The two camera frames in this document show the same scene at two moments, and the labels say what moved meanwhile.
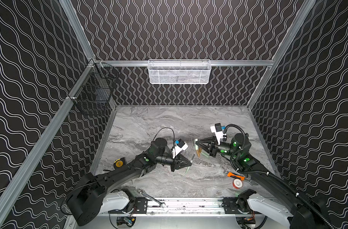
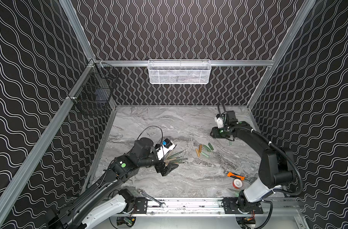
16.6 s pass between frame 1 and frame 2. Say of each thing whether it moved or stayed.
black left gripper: moved
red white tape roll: stayed
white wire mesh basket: stayed
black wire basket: stayed
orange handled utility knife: stayed
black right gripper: moved
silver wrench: stayed
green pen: moved
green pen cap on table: stayed
